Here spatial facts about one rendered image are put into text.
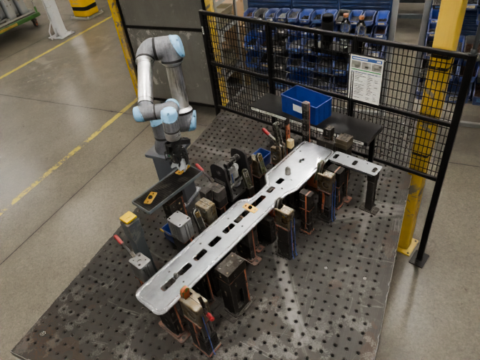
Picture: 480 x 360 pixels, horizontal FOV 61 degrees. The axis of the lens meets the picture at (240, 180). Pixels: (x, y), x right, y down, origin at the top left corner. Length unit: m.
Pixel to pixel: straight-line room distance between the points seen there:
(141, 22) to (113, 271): 3.10
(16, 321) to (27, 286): 0.31
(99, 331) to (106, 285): 0.28
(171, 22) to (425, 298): 3.48
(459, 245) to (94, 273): 2.55
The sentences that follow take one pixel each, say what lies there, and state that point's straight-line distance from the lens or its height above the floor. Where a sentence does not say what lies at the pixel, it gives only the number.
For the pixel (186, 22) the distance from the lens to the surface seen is 4.48.
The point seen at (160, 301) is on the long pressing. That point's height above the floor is 1.00.
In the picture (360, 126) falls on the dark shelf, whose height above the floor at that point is 1.03.
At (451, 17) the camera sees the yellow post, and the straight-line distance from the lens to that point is 2.34.
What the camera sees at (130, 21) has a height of 1.11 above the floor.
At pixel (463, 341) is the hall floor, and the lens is 2.96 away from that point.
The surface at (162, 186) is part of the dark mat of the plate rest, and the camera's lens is 2.11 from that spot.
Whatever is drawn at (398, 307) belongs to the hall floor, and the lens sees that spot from 2.99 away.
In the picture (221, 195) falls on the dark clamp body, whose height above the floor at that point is 1.05.
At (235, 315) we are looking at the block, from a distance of 2.06.
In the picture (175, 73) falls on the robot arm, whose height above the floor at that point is 1.56.
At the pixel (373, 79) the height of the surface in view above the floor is 1.31.
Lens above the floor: 2.45
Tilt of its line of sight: 39 degrees down
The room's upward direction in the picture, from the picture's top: 8 degrees counter-clockwise
